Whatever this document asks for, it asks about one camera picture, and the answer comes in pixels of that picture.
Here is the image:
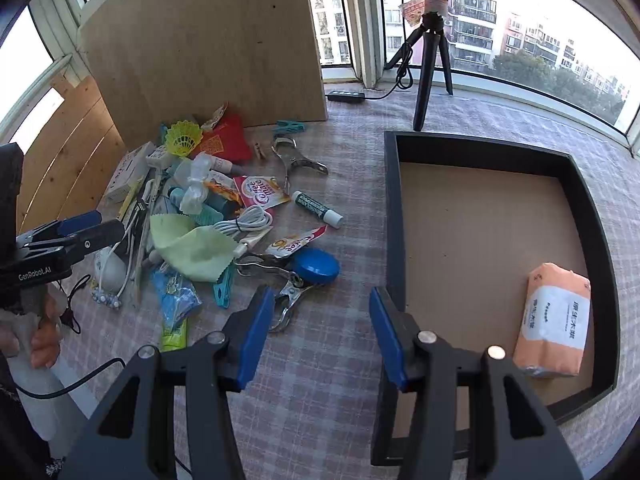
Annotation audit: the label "coffee mate sachet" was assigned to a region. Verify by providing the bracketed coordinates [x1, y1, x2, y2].
[233, 176, 291, 209]
[264, 226, 326, 259]

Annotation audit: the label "orange white tissue pack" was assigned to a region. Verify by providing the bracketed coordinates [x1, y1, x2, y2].
[513, 262, 591, 377]

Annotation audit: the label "black power cable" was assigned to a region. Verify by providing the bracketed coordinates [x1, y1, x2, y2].
[12, 274, 129, 401]

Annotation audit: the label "blue round tape measure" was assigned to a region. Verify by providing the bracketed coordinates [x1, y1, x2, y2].
[288, 246, 341, 285]

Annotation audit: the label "metal keys carabiner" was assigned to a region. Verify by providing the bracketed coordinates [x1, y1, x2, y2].
[235, 254, 311, 334]

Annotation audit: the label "teal lotion tube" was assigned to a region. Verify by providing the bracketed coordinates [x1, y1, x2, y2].
[169, 186, 239, 226]

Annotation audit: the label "person's left hand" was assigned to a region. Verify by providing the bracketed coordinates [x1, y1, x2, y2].
[1, 292, 61, 370]

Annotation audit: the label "small pink bottle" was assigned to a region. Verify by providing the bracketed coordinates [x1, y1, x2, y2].
[204, 154, 244, 177]

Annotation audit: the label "slatted pine wood panel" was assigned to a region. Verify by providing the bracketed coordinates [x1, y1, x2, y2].
[16, 76, 126, 234]

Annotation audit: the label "red packet pouch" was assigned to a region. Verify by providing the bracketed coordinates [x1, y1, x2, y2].
[189, 112, 253, 164]

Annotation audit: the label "blue cartoon packet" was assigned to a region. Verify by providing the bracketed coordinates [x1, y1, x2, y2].
[152, 266, 202, 332]

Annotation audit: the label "large wooden board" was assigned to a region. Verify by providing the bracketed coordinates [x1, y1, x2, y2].
[79, 0, 326, 148]

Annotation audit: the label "orange snack packet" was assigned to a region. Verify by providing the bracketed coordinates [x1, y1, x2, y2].
[204, 181, 243, 206]

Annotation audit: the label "black tripod stand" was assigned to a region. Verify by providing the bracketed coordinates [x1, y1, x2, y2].
[384, 0, 454, 132]

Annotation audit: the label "white plastic bag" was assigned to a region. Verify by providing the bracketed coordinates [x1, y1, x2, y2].
[179, 153, 210, 214]

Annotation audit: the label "green white lip balm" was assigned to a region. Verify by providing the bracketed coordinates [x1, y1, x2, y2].
[292, 191, 343, 229]

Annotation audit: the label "wooden clothespin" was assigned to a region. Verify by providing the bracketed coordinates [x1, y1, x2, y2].
[253, 142, 267, 162]

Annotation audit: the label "yellow shuttlecock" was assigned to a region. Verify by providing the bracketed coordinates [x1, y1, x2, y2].
[164, 120, 203, 157]

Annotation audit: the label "white floral cardboard box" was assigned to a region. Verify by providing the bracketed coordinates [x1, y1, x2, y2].
[104, 142, 155, 203]

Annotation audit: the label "lime green tube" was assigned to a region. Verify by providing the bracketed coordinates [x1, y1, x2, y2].
[160, 320, 188, 352]

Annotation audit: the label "teal clothespin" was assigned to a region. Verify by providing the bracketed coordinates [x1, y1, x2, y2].
[272, 120, 306, 136]

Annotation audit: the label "black usb hub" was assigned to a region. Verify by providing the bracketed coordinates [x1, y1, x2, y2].
[326, 90, 367, 104]

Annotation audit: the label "green microfiber cloth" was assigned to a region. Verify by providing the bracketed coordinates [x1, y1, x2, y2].
[150, 214, 239, 283]

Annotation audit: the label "white usb cable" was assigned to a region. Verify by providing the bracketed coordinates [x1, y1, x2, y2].
[211, 204, 274, 258]

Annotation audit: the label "metal clamp clip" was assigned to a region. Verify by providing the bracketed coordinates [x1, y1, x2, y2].
[271, 136, 329, 195]

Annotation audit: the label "yellow chopsticks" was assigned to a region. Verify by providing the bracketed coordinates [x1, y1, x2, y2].
[116, 177, 144, 221]

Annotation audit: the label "blue clothespin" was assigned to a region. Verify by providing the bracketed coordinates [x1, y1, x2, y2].
[212, 263, 235, 309]

